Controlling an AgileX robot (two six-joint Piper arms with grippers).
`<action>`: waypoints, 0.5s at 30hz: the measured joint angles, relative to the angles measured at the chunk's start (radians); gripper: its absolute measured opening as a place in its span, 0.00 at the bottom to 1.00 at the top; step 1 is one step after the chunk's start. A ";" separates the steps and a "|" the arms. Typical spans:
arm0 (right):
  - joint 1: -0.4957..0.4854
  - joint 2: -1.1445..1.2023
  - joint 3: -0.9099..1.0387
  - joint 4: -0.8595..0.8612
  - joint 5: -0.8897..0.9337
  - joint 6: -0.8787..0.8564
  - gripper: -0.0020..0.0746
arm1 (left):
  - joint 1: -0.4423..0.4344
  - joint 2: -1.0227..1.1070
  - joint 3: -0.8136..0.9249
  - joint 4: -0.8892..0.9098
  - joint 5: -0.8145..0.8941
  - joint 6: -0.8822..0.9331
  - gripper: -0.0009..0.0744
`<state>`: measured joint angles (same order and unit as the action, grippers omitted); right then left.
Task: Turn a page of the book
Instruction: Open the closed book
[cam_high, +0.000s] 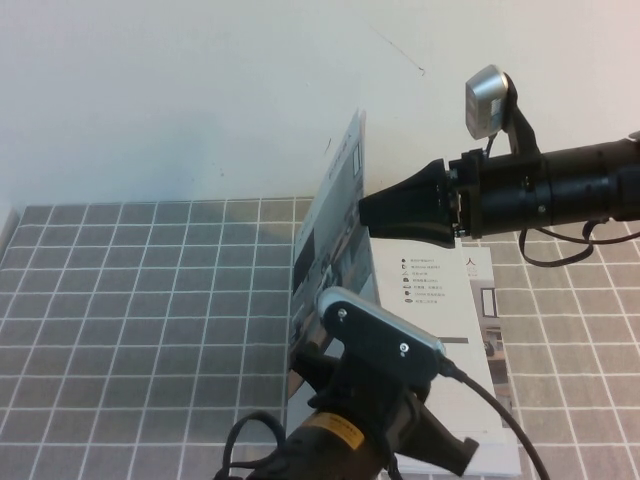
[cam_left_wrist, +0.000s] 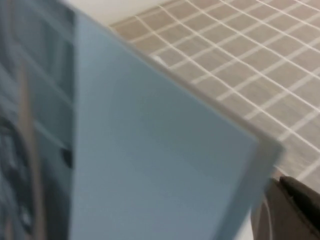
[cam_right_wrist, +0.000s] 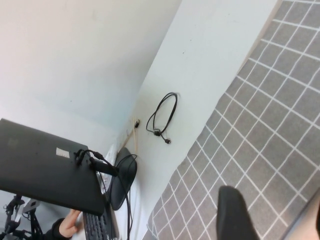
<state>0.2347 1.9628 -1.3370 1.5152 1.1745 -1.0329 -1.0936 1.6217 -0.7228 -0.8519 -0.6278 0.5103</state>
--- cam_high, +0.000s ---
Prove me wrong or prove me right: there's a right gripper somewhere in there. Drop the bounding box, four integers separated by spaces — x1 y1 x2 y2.
358 147 552 250

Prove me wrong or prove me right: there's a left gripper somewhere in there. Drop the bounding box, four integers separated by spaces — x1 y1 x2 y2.
290 348 481 477

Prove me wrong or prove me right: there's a grey white checked tablecloth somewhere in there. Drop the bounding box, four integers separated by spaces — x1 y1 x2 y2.
0 192 640 480

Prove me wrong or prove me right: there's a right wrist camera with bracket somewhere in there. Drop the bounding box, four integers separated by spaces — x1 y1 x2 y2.
464 64 540 157

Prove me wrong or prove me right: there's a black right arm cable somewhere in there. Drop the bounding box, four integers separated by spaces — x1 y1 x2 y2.
517 219 609 267

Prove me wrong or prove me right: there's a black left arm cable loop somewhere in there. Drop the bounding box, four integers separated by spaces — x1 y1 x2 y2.
218 410 289 480

